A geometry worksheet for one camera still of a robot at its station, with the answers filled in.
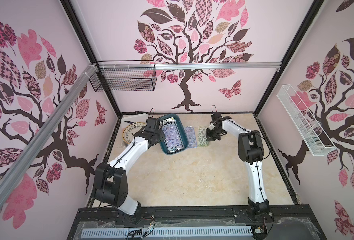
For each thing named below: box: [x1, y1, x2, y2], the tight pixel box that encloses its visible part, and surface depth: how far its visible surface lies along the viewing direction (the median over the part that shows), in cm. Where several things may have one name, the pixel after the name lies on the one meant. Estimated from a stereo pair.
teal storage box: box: [158, 113, 189, 155], surface depth 89 cm
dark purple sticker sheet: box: [161, 116, 185, 154], surface depth 91 cm
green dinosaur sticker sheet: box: [198, 126, 210, 147], surface depth 106 cm
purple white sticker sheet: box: [184, 126, 197, 148], surface depth 109 cm
